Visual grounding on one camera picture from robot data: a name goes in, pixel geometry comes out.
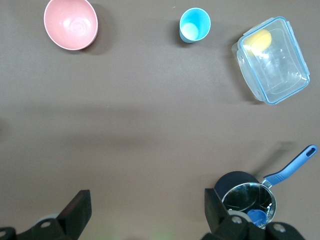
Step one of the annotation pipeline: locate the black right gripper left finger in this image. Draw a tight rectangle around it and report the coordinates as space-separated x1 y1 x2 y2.
0 189 92 240

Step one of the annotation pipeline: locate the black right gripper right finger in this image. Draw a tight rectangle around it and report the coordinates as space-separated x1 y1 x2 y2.
201 187 304 240

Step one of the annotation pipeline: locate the small blue cap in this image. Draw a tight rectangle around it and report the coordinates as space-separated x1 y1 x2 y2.
246 209 268 228

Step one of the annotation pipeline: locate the clear plastic food container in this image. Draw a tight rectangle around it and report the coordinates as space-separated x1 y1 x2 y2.
231 16 311 105

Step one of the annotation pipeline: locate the yellow round food piece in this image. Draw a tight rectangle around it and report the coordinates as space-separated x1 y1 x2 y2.
243 29 273 56

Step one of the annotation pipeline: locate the light blue plastic cup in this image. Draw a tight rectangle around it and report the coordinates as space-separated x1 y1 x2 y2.
178 7 212 44

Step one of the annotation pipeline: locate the pink bowl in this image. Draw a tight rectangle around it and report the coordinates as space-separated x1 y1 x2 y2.
43 0 99 51

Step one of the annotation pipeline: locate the black saucepan with blue handle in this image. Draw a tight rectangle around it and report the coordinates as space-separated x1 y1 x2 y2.
215 144 319 230

